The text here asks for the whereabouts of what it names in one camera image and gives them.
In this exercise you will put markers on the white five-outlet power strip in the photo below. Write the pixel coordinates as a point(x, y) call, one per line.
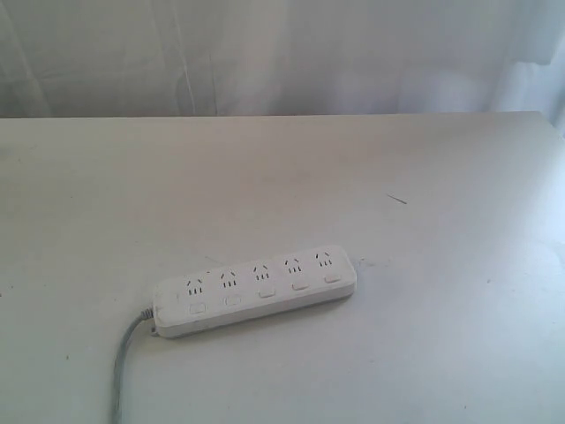
point(231, 294)

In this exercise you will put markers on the white backdrop curtain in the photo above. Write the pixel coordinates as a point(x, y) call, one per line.
point(227, 58)

